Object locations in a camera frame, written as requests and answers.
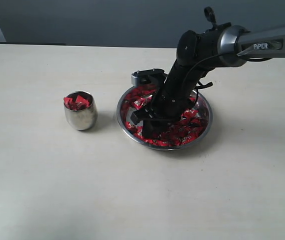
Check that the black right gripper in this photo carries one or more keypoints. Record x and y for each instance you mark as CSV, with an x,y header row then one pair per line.
x,y
169,101

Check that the red candy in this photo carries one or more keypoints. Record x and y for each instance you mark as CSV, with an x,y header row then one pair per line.
x,y
80,103
165,143

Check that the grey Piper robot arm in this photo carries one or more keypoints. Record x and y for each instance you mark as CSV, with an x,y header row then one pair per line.
x,y
222,46

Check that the stainless steel plate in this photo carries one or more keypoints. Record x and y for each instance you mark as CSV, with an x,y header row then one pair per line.
x,y
193,127

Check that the stainless steel cup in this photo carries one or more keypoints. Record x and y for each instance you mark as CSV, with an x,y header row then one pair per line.
x,y
84,119

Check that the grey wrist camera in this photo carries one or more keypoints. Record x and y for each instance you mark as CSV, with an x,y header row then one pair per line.
x,y
155,76

